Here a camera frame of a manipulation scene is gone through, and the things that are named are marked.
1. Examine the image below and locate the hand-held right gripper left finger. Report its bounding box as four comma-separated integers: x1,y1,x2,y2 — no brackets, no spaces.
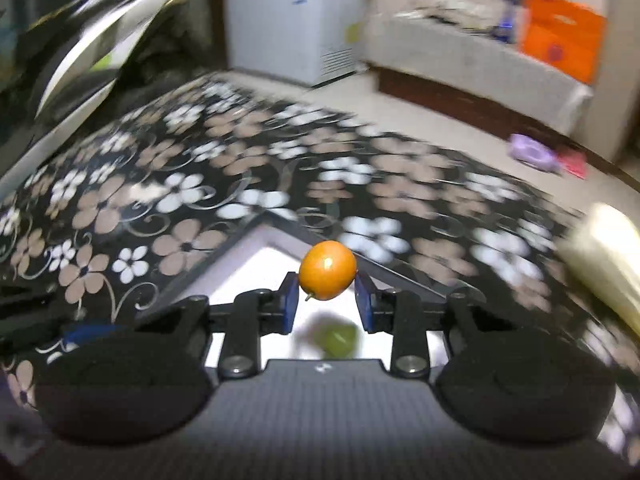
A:
132,272,301,380

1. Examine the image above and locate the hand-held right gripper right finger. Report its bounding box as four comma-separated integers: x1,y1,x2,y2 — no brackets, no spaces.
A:
354,270,522,380

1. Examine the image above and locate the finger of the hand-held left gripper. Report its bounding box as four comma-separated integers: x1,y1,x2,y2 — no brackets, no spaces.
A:
60,325,123,354

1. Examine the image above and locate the green apple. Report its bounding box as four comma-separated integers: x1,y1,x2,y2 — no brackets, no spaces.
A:
312,322,360,360

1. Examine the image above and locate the orange tangerine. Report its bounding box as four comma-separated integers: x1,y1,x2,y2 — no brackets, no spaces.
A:
298,241,358,301

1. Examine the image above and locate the black cardboard box tray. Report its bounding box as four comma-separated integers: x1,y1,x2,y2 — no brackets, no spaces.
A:
135,210,481,368

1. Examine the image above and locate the black floral table cover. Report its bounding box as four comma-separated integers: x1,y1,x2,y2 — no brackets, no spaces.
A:
0,72,640,461

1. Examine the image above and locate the purple slipper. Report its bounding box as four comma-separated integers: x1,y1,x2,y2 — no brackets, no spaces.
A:
507,132,558,173

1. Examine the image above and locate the napa cabbage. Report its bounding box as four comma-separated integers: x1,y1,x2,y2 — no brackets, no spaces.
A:
555,202,640,331

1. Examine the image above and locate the pink slipper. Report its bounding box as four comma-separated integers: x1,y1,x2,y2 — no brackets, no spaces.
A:
555,150,589,180

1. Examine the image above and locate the white chest freezer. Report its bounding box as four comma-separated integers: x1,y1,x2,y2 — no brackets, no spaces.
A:
222,0,373,88

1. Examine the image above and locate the white and black scooter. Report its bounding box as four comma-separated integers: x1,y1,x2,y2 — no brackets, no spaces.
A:
0,0,201,196

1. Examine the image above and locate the blue glass bottle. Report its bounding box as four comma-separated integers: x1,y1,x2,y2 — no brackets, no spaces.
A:
492,0,521,44

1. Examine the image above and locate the orange gift bag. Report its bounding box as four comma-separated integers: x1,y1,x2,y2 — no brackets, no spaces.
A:
517,0,608,86

